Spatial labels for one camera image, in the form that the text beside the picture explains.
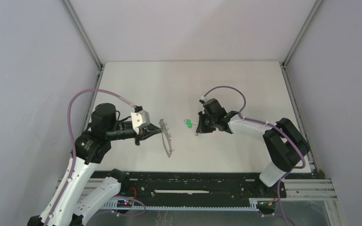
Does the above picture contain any green headed key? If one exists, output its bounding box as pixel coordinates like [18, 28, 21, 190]
[184, 119, 197, 128]

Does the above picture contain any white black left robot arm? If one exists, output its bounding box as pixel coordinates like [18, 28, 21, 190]
[27, 103, 162, 226]

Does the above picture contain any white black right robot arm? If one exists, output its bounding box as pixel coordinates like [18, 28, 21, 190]
[196, 98, 310, 197]

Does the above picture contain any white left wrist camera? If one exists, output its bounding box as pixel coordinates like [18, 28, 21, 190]
[131, 106, 150, 129]

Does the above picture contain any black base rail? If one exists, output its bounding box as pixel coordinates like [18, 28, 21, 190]
[81, 170, 285, 209]

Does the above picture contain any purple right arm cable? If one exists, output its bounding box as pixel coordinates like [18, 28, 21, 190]
[199, 86, 307, 170]

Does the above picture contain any white slotted cable duct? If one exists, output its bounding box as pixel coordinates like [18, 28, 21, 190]
[99, 199, 277, 212]

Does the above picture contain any aluminium frame post left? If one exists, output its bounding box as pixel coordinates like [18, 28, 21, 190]
[60, 0, 103, 70]

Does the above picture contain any aluminium frame post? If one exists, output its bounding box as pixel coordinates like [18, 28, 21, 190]
[60, 0, 103, 70]
[281, 0, 325, 68]

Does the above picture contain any aluminium frame post right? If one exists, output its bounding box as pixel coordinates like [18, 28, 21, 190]
[281, 0, 325, 68]

